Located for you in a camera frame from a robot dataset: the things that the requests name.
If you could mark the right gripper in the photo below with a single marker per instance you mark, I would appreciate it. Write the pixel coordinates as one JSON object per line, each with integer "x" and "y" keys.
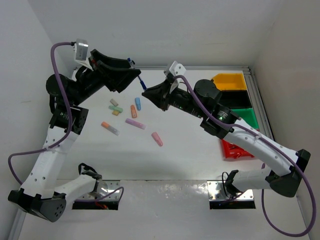
{"x": 158, "y": 93}

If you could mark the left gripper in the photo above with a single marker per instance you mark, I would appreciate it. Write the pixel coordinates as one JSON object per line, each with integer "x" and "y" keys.
{"x": 115, "y": 78}

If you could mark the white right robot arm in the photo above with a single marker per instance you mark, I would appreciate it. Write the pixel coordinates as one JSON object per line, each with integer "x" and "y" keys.
{"x": 285, "y": 167}

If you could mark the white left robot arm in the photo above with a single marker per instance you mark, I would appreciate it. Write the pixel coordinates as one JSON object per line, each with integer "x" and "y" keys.
{"x": 39, "y": 195}

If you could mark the blue highlighter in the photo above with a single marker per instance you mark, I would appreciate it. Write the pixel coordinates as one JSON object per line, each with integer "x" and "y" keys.
{"x": 138, "y": 103}

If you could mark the orange translucent highlighter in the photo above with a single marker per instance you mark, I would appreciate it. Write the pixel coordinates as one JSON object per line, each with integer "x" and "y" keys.
{"x": 133, "y": 111}

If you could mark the grey white eraser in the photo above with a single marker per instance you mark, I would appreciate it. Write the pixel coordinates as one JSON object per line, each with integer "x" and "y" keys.
{"x": 112, "y": 101}

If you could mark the purple highlighter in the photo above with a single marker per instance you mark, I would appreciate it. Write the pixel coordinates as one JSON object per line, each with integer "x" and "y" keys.
{"x": 135, "y": 123}

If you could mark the green highlighter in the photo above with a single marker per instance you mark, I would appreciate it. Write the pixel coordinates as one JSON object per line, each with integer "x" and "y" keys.
{"x": 115, "y": 108}

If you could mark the yellow eraser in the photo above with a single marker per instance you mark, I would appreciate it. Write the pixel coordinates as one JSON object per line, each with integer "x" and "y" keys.
{"x": 115, "y": 113}

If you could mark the orange capped clear highlighter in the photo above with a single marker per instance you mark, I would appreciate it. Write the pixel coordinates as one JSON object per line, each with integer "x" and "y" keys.
{"x": 110, "y": 128}

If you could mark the yellow bin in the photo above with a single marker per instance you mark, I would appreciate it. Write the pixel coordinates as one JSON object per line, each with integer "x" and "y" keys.
{"x": 230, "y": 82}

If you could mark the black bin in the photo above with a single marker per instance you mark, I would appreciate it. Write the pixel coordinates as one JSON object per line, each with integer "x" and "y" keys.
{"x": 235, "y": 99}

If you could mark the green bin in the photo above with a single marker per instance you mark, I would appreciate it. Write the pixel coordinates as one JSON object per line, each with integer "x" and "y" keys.
{"x": 248, "y": 115}

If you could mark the red bin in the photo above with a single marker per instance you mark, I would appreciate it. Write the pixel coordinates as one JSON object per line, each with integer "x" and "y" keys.
{"x": 232, "y": 151}

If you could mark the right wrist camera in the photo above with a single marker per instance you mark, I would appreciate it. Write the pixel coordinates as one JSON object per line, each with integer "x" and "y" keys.
{"x": 174, "y": 69}

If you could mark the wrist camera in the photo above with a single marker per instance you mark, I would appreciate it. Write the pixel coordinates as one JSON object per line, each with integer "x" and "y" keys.
{"x": 81, "y": 47}
{"x": 174, "y": 69}

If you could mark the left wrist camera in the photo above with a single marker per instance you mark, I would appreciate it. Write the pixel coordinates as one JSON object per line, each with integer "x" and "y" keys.
{"x": 81, "y": 47}

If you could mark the left base plate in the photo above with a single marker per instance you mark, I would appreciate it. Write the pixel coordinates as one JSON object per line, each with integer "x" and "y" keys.
{"x": 107, "y": 190}

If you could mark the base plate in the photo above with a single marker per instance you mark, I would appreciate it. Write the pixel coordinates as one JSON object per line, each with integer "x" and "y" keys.
{"x": 107, "y": 190}
{"x": 217, "y": 194}

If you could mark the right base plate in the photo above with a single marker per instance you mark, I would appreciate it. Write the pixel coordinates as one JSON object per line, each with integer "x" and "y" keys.
{"x": 217, "y": 194}

